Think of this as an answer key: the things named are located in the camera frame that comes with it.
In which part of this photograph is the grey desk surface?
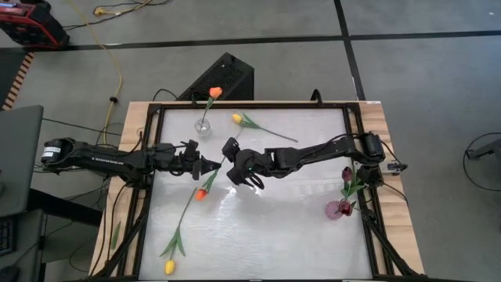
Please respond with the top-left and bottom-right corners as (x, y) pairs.
(0, 104), (44, 219)

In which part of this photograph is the black perforated box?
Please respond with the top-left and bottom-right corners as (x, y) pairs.
(178, 52), (255, 102)

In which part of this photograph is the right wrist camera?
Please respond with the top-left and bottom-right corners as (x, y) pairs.
(226, 166), (254, 188)

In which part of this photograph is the black keyboard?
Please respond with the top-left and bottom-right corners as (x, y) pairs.
(0, 229), (16, 255)

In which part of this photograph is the orange-red artificial tulip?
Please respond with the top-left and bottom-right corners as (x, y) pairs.
(195, 130), (242, 202)

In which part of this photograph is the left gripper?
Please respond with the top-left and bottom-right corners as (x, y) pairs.
(174, 153), (222, 182)

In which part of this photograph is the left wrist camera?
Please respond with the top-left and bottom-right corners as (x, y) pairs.
(183, 139), (200, 156)

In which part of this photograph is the orange artificial tulip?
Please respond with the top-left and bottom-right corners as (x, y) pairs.
(200, 86), (223, 126)

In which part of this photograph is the loose green leaf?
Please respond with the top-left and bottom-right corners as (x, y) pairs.
(110, 221), (122, 251)

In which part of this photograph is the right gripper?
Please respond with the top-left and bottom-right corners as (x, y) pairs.
(222, 137), (272, 177)

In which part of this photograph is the black stand foot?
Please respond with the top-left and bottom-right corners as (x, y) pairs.
(465, 139), (501, 161)

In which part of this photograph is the yellow artificial tulip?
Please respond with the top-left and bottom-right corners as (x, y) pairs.
(232, 112), (299, 143)
(159, 186), (198, 276)

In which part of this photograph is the yellow power cord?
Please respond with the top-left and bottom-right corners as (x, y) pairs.
(68, 0), (123, 146)

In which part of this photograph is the clear glass vase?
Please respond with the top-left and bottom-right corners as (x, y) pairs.
(194, 117), (213, 138)

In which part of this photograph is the small white box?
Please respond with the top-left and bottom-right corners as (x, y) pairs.
(383, 160), (408, 175)

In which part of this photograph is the black table frame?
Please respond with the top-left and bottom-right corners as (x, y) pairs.
(92, 100), (418, 282)

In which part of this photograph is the red and black case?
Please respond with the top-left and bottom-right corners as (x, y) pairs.
(0, 0), (71, 50)

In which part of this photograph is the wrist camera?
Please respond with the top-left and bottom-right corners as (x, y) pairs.
(183, 139), (200, 156)
(226, 166), (254, 188)

